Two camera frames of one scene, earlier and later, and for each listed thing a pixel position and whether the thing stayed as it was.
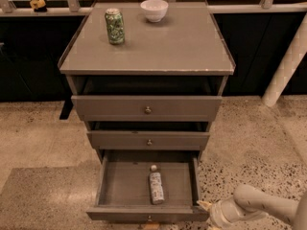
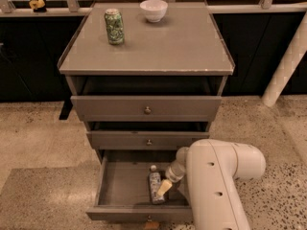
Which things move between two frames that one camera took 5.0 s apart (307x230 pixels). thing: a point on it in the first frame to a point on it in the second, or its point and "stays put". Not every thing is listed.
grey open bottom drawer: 123,188 stays put
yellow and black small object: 38,5 stays put
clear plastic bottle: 155,186 stays put
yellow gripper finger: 204,204 to 164,186
